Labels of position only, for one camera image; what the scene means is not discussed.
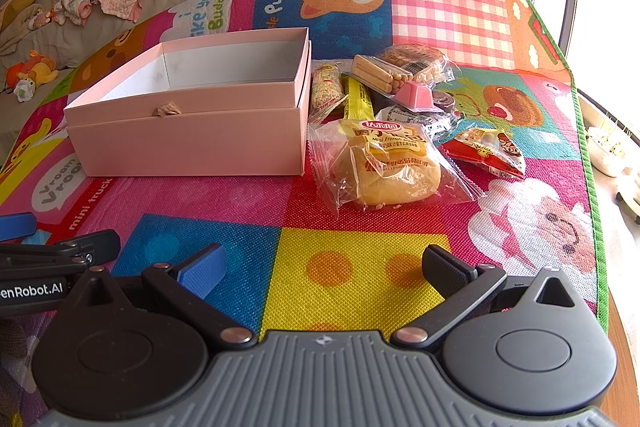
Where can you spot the dark window frame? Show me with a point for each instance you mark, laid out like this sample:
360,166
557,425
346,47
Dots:
565,7

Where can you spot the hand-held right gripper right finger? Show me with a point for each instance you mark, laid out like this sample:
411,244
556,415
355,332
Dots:
445,274

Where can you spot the floral baby garment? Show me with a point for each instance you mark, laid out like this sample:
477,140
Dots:
75,4

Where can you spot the grain bar packet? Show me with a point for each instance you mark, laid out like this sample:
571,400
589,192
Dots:
325,92

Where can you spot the pink jelly cup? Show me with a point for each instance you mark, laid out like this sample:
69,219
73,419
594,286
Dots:
412,96

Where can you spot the bread bun packet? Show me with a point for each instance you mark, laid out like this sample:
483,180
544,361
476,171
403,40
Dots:
390,177

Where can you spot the colourful cartoon play mat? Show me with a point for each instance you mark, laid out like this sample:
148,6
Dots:
350,267

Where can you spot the red snack packet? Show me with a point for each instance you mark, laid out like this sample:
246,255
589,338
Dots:
480,147

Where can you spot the orange plush toy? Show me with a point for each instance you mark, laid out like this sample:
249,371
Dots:
37,67

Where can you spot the swirl chocolate lollipop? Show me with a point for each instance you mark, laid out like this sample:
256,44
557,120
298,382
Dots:
442,101

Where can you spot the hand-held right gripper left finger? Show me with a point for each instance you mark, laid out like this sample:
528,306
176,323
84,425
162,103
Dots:
200,274

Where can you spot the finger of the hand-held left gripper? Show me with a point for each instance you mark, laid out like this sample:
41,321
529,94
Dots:
15,227
75,247

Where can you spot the green silver snack packet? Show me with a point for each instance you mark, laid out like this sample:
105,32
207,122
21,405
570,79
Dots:
405,117

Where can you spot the yellow snack packet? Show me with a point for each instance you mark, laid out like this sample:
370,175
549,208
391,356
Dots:
359,104

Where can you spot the biscuit sticks packet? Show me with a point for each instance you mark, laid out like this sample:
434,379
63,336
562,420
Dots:
372,69

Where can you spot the white plant pot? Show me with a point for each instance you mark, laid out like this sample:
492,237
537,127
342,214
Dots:
605,152

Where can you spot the pink gift box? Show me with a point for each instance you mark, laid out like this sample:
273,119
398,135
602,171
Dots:
190,142

